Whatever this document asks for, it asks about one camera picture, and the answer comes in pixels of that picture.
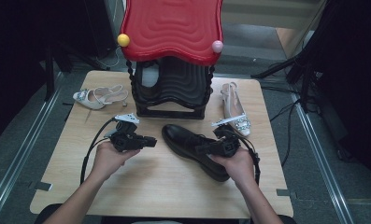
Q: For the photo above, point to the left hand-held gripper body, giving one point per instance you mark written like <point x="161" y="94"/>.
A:
<point x="125" y="140"/>

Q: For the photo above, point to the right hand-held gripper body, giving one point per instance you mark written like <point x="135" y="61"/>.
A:
<point x="230" y="146"/>

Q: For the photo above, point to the black leather shoe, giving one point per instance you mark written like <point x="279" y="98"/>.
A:
<point x="149" y="77"/>
<point x="181" y="140"/>

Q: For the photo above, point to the white heeled sandal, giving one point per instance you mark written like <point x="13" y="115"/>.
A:
<point x="89" y="99"/>
<point x="234" y="109"/>

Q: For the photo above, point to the red and black shoe rack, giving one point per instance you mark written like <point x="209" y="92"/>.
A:
<point x="170" y="28"/>

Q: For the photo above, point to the person's right hand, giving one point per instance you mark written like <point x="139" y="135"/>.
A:
<point x="239" y="168"/>

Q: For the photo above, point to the person's left hand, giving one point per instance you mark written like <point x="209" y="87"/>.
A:
<point x="107" y="161"/>

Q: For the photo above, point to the grey tape piece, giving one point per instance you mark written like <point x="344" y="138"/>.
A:
<point x="284" y="193"/>
<point x="43" y="186"/>

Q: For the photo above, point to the black chair armrest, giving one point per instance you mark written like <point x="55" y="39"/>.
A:
<point x="286" y="220"/>
<point x="40" y="217"/>

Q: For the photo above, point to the black tripod stand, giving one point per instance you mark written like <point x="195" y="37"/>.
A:
<point x="306" y="87"/>

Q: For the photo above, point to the black metal stand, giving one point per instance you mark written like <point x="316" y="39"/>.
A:
<point x="49" y="77"/>

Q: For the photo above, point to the dark curtain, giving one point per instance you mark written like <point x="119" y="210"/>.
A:
<point x="11" y="62"/>
<point x="354" y="77"/>

